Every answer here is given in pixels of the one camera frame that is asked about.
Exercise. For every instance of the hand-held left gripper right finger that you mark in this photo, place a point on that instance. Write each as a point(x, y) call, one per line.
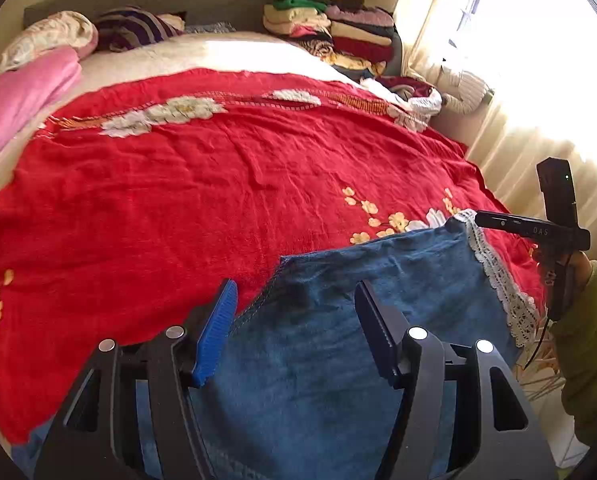
point(373, 330)

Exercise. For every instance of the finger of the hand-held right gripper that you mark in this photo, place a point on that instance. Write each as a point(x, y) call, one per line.
point(508, 221)

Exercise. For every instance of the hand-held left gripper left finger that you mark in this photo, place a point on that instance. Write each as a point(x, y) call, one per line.
point(218, 330)

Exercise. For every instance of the blue denim pants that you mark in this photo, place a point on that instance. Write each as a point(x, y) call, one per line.
point(303, 360)

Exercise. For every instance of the person's right forearm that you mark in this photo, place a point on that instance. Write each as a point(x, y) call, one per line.
point(588, 350)

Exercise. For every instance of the cream curtain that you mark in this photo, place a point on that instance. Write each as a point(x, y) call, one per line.
point(518, 130)

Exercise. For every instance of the red floral blanket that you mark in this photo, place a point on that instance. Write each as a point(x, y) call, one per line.
point(178, 200)

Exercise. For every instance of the dark red and white garment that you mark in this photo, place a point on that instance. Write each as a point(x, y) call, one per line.
point(413, 87)

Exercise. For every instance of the window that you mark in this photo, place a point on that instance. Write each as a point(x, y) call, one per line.
point(538, 10)

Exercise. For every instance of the stack of folded clothes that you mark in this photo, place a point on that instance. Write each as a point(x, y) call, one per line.
point(358, 30)

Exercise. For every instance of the blue patterned cloth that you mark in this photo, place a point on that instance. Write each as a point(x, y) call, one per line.
point(211, 28)

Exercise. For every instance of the pink blanket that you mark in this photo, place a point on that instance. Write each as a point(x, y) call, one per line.
point(18, 100)

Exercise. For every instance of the purple striped pillow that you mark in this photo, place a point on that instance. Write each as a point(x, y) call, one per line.
point(133, 27)

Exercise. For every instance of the cream floral quilt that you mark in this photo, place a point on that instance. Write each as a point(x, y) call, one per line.
point(53, 32)

